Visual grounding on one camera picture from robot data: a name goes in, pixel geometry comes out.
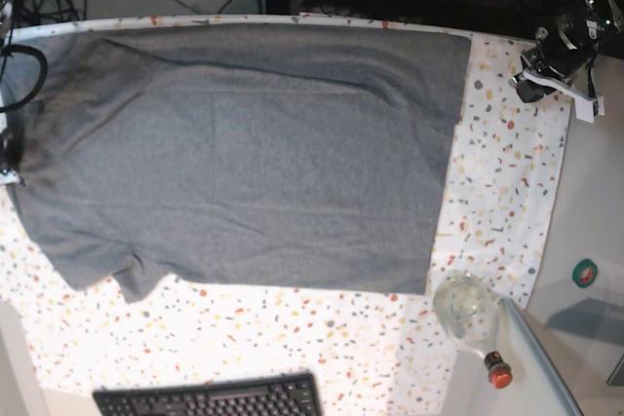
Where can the grey laptop corner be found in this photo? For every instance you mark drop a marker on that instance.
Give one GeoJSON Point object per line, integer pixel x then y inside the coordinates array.
{"type": "Point", "coordinates": [616, 377]}

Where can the grey t-shirt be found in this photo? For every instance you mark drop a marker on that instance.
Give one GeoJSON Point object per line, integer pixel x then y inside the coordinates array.
{"type": "Point", "coordinates": [282, 155]}

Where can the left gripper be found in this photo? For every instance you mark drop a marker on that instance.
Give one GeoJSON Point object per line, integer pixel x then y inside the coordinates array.
{"type": "Point", "coordinates": [555, 56]}

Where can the clear bottle with red cap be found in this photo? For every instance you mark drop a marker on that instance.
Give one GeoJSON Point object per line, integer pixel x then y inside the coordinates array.
{"type": "Point", "coordinates": [469, 316]}

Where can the grey metal bar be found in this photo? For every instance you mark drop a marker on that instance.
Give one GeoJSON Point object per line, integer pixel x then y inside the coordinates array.
{"type": "Point", "coordinates": [537, 388]}

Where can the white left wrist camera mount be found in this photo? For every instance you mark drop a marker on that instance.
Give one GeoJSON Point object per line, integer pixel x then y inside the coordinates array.
{"type": "Point", "coordinates": [587, 107]}

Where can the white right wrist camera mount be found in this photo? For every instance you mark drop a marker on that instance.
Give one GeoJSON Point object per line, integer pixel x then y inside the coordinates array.
{"type": "Point", "coordinates": [10, 176]}

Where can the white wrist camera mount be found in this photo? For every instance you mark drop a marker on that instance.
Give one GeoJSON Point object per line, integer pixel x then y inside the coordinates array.
{"type": "Point", "coordinates": [10, 176]}
{"type": "Point", "coordinates": [587, 107]}

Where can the black keyboard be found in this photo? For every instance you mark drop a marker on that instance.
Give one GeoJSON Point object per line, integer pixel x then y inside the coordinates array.
{"type": "Point", "coordinates": [293, 394]}

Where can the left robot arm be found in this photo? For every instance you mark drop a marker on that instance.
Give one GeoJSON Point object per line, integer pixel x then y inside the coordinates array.
{"type": "Point", "coordinates": [599, 19]}

